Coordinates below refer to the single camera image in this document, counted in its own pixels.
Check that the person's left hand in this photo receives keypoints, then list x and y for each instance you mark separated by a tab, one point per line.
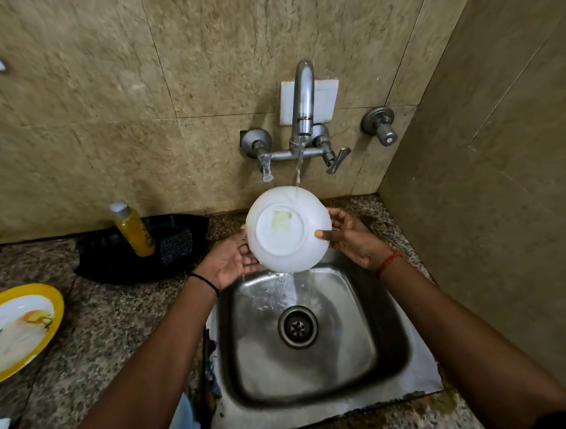
226	263

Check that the person's right hand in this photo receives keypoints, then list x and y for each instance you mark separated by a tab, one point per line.
357	241

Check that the person's left thumb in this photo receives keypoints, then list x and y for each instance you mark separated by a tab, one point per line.
242	233

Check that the person's right thumb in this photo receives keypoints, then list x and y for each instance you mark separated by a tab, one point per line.
327	234

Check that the white plastic bowl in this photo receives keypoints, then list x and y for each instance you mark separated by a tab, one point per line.
287	229

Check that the person's right forearm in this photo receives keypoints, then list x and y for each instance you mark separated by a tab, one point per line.
468	340

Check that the person's left forearm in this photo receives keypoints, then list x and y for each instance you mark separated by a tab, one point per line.
157	353

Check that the black wrist band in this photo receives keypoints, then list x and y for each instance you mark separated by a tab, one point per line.
204	282

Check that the red thread wrist band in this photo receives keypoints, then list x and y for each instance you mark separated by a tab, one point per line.
386	264

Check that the dark scrub sponge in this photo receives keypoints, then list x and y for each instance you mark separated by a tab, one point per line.
176	246

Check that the round sink drain strainer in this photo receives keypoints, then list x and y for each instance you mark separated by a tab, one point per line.
297	327

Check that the stainless steel sink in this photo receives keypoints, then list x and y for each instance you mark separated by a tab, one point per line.
309	340

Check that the yellow dish soap bottle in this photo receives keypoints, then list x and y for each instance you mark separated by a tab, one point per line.
132	230

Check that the black plastic tray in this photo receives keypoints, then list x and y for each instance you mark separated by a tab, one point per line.
124	260

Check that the yellow rimmed white plate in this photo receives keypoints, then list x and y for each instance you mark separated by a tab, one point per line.
24	329

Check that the chrome wall faucet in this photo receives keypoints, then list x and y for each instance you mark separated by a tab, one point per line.
302	128

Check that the chrome wall valve knob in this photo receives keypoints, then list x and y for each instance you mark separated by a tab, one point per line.
380	125

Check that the white wall plate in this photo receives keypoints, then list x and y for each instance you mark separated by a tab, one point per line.
327	99

